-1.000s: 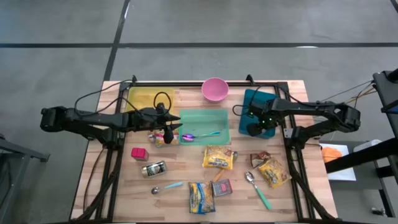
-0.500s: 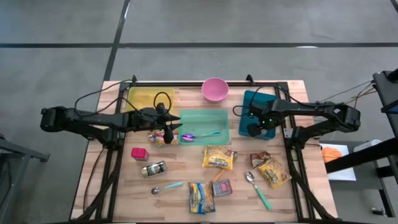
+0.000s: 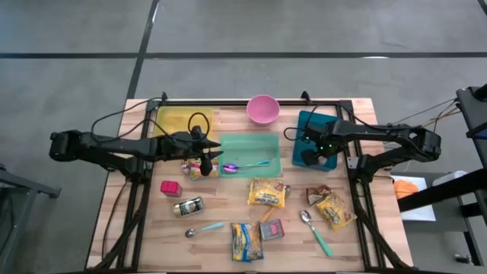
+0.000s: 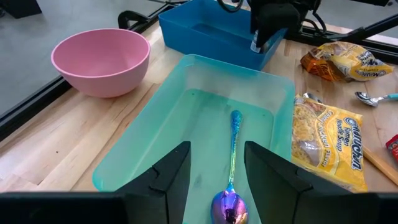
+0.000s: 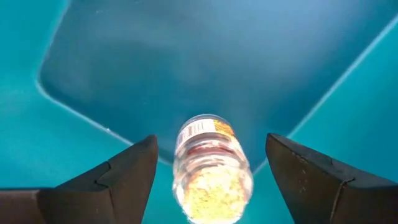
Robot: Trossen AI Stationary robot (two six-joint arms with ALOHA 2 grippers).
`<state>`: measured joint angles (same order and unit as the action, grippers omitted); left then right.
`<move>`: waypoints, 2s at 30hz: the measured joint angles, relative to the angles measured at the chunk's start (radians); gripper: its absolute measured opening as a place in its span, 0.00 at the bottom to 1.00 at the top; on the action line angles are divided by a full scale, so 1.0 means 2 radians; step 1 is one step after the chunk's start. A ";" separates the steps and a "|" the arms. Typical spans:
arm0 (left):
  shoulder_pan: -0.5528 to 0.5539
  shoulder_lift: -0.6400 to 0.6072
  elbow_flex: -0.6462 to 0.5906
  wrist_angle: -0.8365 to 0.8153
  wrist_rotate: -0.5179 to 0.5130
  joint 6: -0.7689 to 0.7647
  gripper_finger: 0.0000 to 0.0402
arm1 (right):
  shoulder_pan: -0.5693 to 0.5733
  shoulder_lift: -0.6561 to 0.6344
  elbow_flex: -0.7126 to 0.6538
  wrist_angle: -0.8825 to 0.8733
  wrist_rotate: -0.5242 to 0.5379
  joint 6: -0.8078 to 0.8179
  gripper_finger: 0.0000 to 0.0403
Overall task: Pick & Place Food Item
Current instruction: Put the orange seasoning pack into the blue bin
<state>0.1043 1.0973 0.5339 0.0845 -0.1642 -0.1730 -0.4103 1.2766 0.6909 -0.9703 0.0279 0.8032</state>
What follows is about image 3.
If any pale yellow ramen pack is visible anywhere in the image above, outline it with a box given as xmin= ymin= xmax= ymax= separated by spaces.
xmin=247 ymin=177 xmax=288 ymax=209

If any green handled spoon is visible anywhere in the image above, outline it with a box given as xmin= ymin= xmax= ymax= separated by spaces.
xmin=299 ymin=209 xmax=335 ymax=258

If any black aluminium table frame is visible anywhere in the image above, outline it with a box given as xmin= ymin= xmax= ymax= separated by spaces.
xmin=86 ymin=91 xmax=414 ymax=272

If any yellow plastic bin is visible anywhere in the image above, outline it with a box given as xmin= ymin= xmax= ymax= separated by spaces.
xmin=154 ymin=106 xmax=216 ymax=142

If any pink bowl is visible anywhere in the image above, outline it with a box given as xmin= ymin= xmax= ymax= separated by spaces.
xmin=246 ymin=94 xmax=282 ymax=126

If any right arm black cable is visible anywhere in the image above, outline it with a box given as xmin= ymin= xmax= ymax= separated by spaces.
xmin=283 ymin=104 xmax=319 ymax=144

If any brown ramen pack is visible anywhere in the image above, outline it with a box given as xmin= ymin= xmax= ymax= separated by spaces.
xmin=305 ymin=184 xmax=333 ymax=207

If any dark blue plastic bin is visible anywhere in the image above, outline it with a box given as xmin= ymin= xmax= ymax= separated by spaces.
xmin=291 ymin=110 xmax=340 ymax=173

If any grey side table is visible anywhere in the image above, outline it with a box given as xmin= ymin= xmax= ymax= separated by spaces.
xmin=0 ymin=163 xmax=62 ymax=274

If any white paper sheet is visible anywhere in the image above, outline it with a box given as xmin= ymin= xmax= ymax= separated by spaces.
xmin=390 ymin=174 xmax=438 ymax=222

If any patterned red spice tin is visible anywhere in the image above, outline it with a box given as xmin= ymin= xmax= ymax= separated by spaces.
xmin=259 ymin=218 xmax=286 ymax=242
xmin=159 ymin=180 xmax=183 ymax=198

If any blue yellow ramen pack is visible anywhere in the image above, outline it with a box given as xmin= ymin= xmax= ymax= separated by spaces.
xmin=230 ymin=221 xmax=265 ymax=263

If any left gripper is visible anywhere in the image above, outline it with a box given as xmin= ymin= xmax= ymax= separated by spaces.
xmin=164 ymin=129 xmax=224 ymax=161

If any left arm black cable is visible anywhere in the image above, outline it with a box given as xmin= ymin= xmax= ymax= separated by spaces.
xmin=90 ymin=92 xmax=165 ymax=135

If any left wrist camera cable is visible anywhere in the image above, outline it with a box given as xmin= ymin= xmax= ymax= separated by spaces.
xmin=187 ymin=111 xmax=212 ymax=134

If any orange object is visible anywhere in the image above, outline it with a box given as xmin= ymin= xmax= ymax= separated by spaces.
xmin=393 ymin=179 xmax=419 ymax=200

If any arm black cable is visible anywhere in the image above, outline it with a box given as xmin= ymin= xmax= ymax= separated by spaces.
xmin=283 ymin=104 xmax=319 ymax=144
xmin=90 ymin=92 xmax=165 ymax=135

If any orange yellow ramen pack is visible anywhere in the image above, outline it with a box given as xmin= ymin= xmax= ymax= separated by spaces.
xmin=315 ymin=191 xmax=358 ymax=232

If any white container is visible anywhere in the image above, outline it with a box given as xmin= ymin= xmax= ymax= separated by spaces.
xmin=431 ymin=170 xmax=468 ymax=187

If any light blue handled spoon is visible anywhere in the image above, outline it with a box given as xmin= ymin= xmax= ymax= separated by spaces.
xmin=184 ymin=221 xmax=226 ymax=239

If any teal plastic bin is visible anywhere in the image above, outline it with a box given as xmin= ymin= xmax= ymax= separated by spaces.
xmin=218 ymin=132 xmax=283 ymax=180

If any neighbouring black rig frame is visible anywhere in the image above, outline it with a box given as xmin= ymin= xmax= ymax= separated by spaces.
xmin=397 ymin=84 xmax=487 ymax=267

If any iridescent purple spoon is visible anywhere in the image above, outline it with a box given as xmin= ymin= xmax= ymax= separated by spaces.
xmin=221 ymin=160 xmax=272 ymax=175

